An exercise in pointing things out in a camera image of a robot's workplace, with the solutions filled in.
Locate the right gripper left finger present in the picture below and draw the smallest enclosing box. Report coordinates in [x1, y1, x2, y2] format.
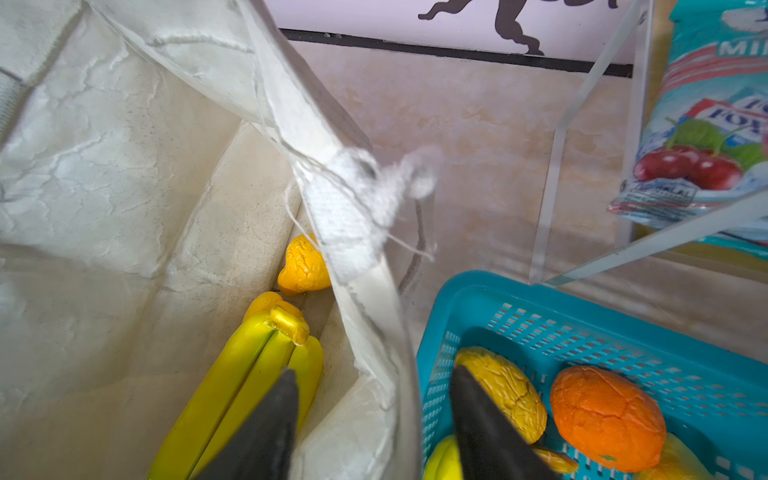
[193, 369, 299, 480]

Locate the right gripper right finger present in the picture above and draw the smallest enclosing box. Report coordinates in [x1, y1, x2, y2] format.
[449, 366, 557, 480]

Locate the wrinkled yellow fruit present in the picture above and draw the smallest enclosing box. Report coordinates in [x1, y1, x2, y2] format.
[454, 347, 547, 444]

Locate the yellow green banana bunch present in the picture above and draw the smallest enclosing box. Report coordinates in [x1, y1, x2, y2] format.
[149, 292, 324, 479]

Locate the orange yellow mango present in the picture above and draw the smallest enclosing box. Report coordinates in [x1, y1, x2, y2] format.
[277, 234, 331, 296]

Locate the cream canvas grocery bag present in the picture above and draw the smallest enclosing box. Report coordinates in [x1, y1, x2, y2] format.
[1, 1, 440, 479]

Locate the teal candy bag lower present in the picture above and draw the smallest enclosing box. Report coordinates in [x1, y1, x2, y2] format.
[608, 1, 767, 229]

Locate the single yellow banana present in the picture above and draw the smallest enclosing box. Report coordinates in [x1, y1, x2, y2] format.
[423, 435, 579, 480]

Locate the orange fruit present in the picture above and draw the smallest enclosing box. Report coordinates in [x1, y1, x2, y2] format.
[550, 366, 667, 473]

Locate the yellow pear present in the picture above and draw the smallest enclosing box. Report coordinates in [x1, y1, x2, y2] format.
[633, 433, 715, 480]

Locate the white wooden shelf rack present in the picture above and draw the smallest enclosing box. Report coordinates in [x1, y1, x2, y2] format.
[527, 0, 768, 288]

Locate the teal plastic basket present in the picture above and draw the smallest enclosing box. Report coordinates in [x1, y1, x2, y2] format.
[417, 271, 767, 479]

